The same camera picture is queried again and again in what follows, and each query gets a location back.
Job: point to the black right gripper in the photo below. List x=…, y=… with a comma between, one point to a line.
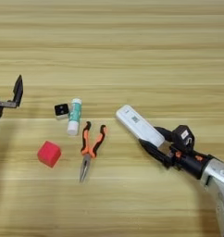
x=191, y=162

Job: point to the white oblong plastic device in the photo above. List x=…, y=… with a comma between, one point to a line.
x=138, y=125

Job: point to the white green glue stick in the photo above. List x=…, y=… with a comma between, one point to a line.
x=74, y=115

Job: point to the red foam cube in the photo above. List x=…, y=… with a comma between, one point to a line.
x=49, y=154

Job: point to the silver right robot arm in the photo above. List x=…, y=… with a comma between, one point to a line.
x=220, y=182

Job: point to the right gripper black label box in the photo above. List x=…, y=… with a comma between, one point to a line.
x=183, y=135

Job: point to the small black white cube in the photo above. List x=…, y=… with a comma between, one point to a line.
x=61, y=110

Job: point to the orange black needle-nose pliers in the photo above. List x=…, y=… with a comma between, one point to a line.
x=88, y=150

